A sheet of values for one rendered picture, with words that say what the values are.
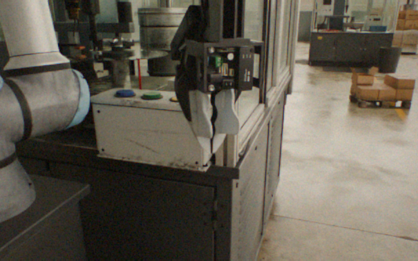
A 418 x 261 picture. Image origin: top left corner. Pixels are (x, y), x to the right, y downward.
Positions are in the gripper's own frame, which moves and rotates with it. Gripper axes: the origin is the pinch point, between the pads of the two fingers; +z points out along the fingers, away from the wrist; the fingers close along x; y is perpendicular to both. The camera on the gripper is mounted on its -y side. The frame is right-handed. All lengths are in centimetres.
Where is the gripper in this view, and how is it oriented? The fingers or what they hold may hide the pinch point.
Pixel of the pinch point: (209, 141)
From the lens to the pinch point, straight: 45.9
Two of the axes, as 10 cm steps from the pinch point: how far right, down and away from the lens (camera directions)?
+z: -0.1, 9.4, 3.3
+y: 3.7, 3.1, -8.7
